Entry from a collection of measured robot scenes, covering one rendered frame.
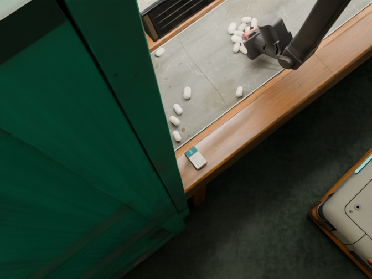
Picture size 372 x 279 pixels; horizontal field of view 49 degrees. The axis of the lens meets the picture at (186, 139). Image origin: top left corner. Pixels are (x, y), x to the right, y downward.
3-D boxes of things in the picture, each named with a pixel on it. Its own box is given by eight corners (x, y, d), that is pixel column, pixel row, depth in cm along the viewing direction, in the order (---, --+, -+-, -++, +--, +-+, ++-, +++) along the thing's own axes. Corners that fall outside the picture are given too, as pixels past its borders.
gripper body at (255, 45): (241, 41, 119) (255, 47, 113) (268, 22, 121) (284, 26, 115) (248, 59, 123) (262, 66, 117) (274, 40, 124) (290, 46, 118)
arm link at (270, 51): (282, 66, 113) (297, 53, 113) (273, 46, 108) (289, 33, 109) (267, 59, 118) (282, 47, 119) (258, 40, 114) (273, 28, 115)
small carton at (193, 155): (206, 163, 117) (207, 161, 115) (197, 170, 116) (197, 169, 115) (194, 146, 118) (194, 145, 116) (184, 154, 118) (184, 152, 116)
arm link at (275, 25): (293, 71, 107) (314, 50, 108) (278, 35, 100) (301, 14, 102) (262, 62, 116) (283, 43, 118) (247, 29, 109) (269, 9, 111)
